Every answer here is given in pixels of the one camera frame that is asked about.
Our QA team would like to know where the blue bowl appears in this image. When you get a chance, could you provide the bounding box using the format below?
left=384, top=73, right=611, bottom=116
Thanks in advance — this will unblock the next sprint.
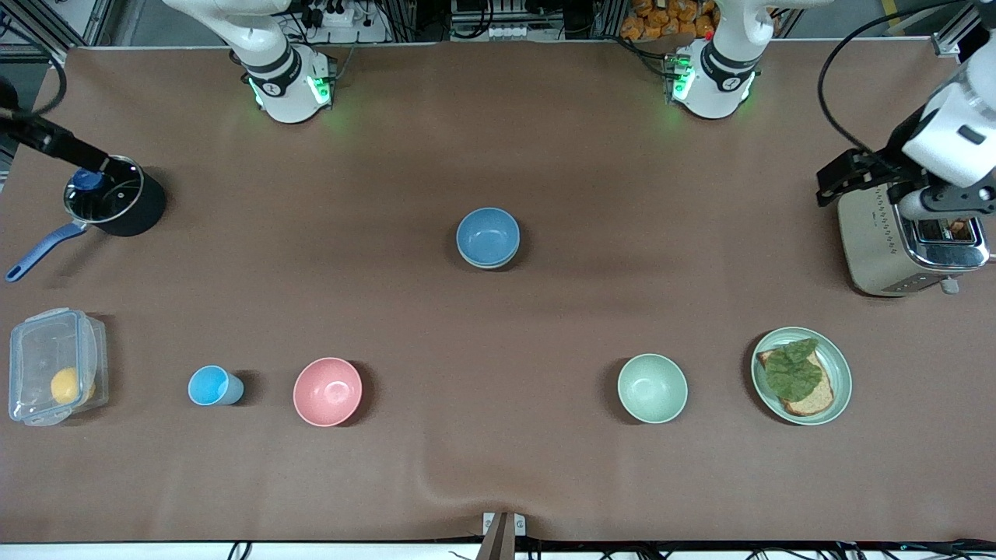
left=456, top=207, right=521, bottom=267

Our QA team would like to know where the pale green bowl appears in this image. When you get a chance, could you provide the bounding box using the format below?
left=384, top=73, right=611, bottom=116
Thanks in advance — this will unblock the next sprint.
left=458, top=249, right=518, bottom=271
left=617, top=353, right=689, bottom=425

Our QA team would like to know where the pink bowl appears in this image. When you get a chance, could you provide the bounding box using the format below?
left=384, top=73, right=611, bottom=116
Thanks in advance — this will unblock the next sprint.
left=293, top=357, right=363, bottom=428

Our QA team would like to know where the beige metal toaster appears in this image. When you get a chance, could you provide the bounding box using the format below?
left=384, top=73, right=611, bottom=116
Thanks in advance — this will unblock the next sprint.
left=838, top=183, right=991, bottom=298

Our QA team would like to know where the glass lid with blue knob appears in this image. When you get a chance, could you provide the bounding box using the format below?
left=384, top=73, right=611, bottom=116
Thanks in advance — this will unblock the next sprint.
left=63, top=156, right=146, bottom=224

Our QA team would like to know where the green lettuce leaf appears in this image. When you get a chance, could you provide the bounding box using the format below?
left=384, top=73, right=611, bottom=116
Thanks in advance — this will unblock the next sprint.
left=764, top=338, right=824, bottom=404

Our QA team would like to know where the green plate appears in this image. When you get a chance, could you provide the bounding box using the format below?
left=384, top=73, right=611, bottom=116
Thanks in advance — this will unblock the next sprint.
left=751, top=327, right=853, bottom=426

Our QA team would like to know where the clear plastic lidded container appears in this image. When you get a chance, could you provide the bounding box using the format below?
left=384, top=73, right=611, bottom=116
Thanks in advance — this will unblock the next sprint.
left=8, top=307, right=110, bottom=427

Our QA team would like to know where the brown bread slice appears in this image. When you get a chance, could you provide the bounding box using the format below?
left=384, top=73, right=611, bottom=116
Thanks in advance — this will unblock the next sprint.
left=757, top=348, right=835, bottom=417

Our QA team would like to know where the bag of orange fruit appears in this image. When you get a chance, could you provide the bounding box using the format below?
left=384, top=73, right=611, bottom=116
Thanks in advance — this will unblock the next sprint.
left=620, top=0, right=717, bottom=41

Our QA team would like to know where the yellow round fruit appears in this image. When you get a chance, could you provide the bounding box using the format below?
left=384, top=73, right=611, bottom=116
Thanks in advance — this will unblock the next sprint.
left=51, top=367, right=96, bottom=405

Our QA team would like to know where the light blue cup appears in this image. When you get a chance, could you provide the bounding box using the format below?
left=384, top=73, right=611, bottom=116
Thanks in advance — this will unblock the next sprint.
left=188, top=365, right=245, bottom=407

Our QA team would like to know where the white power strip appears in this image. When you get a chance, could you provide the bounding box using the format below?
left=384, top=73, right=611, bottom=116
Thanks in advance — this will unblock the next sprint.
left=307, top=0, right=390, bottom=44

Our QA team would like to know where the aluminium frame strut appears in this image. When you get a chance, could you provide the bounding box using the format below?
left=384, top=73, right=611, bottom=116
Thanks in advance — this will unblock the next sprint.
left=0, top=0, right=102, bottom=69
left=934, top=0, right=996, bottom=57

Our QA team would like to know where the black pot with blue handle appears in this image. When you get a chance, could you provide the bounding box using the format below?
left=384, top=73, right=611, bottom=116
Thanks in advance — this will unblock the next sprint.
left=5, top=155, right=167, bottom=282

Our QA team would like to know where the metal table bracket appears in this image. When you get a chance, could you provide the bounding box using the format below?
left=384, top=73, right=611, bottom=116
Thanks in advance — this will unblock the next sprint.
left=482, top=511, right=526, bottom=560

